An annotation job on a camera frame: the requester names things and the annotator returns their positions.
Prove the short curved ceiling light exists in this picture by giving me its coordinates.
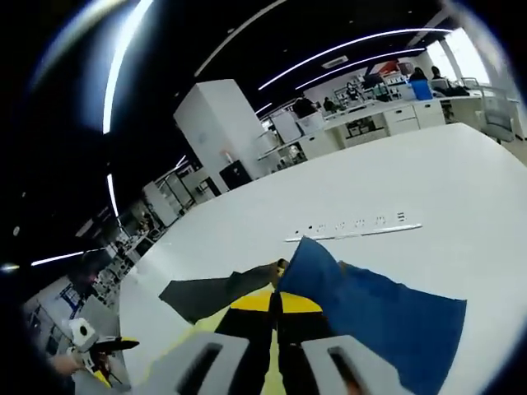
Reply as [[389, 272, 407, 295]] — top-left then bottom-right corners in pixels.
[[294, 47, 427, 91]]

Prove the long white workbench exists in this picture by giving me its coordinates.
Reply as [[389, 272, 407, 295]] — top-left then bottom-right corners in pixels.
[[257, 92, 520, 161]]

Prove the ceiling air vent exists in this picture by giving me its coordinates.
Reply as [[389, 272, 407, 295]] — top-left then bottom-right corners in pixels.
[[322, 56, 355, 69]]

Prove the white drawer cabinet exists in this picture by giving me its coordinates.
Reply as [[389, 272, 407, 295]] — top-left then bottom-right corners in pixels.
[[385, 100, 446, 136], [298, 130, 345, 160]]

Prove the wide bright ceiling light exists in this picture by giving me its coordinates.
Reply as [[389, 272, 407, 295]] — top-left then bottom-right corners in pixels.
[[102, 0, 153, 135]]

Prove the long curved ceiling light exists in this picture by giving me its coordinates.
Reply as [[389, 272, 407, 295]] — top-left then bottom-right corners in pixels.
[[258, 27, 454, 91]]

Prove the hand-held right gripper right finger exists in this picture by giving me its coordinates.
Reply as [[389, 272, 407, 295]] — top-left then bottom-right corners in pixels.
[[275, 290, 403, 395]]

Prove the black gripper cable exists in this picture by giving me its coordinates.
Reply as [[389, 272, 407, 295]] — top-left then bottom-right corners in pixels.
[[100, 357, 124, 388]]

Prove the white standing panel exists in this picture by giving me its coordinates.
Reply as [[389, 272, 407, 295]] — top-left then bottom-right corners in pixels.
[[271, 110, 302, 142]]

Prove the yellow navy grey garment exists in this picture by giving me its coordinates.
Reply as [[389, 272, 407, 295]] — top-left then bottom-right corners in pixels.
[[131, 236, 469, 395]]

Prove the white table cable cover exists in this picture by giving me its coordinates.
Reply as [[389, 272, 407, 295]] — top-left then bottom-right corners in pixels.
[[284, 211, 423, 243]]

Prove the person's left hand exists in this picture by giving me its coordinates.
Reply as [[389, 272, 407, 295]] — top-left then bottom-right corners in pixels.
[[49, 352, 84, 377]]

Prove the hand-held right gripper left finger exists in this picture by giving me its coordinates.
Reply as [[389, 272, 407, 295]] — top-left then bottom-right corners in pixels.
[[138, 289, 277, 395]]

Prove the blue plastic bin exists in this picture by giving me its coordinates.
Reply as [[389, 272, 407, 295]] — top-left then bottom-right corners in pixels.
[[410, 79, 434, 101]]

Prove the black small cabinet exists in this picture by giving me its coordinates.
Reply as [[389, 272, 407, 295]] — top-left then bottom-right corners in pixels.
[[219, 159, 253, 191]]

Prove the metal storage shelf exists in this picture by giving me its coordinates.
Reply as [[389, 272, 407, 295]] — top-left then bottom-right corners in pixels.
[[143, 170, 194, 230]]

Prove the small ceiling light strip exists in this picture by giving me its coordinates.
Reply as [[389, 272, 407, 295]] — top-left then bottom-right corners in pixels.
[[106, 173, 120, 219], [30, 250, 86, 267]]

